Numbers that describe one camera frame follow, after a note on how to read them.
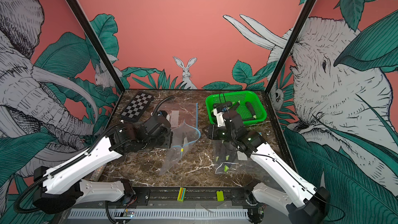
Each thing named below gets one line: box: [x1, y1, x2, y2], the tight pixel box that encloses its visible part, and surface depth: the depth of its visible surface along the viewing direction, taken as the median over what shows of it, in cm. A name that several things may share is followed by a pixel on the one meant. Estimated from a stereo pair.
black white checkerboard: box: [120, 91, 154, 122], surface depth 109 cm
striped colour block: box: [177, 187, 187, 203], surface depth 74 cm
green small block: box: [216, 190, 225, 202], surface depth 76 cm
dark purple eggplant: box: [212, 140, 237, 174], surface depth 87 cm
